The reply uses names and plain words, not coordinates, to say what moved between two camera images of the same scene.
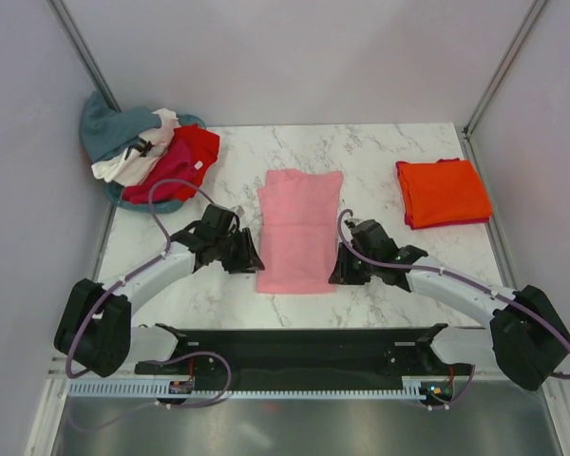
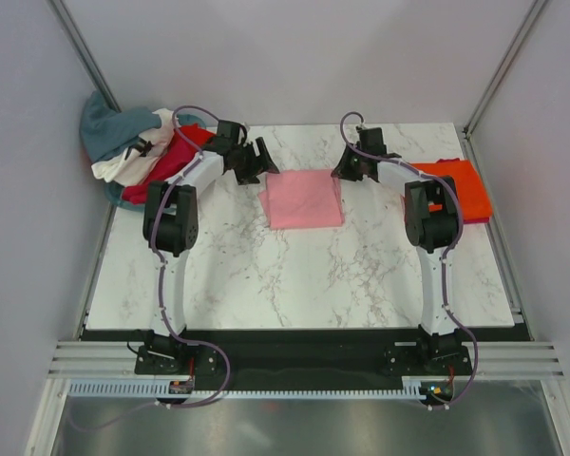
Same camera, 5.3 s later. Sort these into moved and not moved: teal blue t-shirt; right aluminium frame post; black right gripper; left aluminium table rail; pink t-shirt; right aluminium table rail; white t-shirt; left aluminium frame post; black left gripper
Moved: pink t-shirt; black left gripper; black right gripper
Not moved: right aluminium frame post; right aluminium table rail; left aluminium table rail; teal blue t-shirt; left aluminium frame post; white t-shirt
